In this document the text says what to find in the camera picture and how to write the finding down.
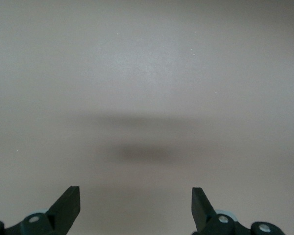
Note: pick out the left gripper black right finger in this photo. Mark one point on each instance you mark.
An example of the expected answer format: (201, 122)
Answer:
(202, 213)

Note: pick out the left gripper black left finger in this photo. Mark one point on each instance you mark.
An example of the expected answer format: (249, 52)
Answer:
(63, 213)

